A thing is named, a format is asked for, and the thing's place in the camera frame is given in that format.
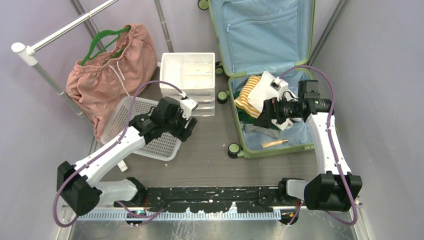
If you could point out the white perforated plastic basket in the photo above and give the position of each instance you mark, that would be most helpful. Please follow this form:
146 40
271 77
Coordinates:
163 148

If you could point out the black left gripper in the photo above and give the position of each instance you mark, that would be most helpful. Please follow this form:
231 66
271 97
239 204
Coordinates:
188 129

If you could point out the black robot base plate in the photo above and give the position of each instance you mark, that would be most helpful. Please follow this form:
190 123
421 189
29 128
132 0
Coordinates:
247 199

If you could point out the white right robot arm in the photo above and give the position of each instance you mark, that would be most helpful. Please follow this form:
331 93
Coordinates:
335 187

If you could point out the grey garment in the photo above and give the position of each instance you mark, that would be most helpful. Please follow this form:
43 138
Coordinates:
250 128

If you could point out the pink cloth garment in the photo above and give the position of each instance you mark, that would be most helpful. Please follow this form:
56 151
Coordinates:
99 84

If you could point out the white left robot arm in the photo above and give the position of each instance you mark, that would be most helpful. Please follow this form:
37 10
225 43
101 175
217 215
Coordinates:
80 184

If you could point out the dark green garment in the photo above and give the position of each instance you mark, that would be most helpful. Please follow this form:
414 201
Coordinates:
246 117

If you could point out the beige cosmetic tube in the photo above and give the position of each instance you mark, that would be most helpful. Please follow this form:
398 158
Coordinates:
274 143

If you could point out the white plastic drawer organizer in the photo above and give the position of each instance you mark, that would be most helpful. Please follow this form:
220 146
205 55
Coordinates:
193 73

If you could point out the green hard-shell suitcase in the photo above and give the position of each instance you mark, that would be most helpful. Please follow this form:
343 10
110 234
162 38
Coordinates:
264 35

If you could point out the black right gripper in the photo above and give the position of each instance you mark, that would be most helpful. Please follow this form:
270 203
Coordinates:
265 119

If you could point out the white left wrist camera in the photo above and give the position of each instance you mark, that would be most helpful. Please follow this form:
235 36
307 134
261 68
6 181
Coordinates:
188 105

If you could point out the yellow white striped garment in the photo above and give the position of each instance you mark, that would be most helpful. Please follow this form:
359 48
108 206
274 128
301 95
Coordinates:
252 81

